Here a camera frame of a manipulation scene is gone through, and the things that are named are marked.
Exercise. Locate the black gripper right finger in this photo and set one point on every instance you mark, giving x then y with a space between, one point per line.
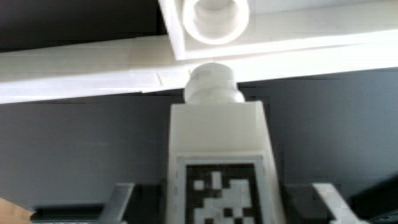
344 215

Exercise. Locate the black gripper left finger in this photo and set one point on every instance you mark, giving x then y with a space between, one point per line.
117 205

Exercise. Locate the white table leg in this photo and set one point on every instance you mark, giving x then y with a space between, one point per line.
223 185

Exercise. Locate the white square table top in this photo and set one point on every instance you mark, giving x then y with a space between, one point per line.
223 28

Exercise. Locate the white U-shaped obstacle fence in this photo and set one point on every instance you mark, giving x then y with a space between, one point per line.
131 65

